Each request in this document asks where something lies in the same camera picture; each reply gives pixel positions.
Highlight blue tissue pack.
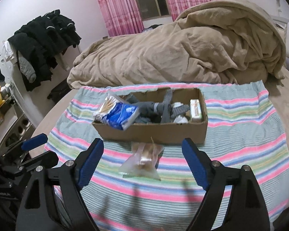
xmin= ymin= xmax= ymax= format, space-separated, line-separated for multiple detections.
xmin=102 ymin=102 xmax=140 ymax=131

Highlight clear zip bag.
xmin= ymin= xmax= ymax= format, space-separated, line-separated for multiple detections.
xmin=118 ymin=138 xmax=164 ymax=180

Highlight capybara tissue pack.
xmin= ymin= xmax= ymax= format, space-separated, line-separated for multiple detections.
xmin=189 ymin=99 xmax=202 ymax=123

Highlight cotton swab bag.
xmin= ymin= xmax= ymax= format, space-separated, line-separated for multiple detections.
xmin=93 ymin=90 xmax=125 ymax=122

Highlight cardboard box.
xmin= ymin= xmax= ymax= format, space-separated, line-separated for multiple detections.
xmin=93 ymin=88 xmax=208 ymax=144

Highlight pile of black clothes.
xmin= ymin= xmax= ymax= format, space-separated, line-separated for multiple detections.
xmin=8 ymin=9 xmax=81 ymax=92

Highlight grey socks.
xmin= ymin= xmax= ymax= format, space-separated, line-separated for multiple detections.
xmin=125 ymin=89 xmax=190 ymax=124

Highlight pink curtain left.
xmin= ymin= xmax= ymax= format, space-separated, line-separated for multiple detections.
xmin=97 ymin=0 xmax=144 ymax=37

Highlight beige blanket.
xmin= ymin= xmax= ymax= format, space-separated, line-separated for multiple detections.
xmin=67 ymin=0 xmax=286 ymax=89

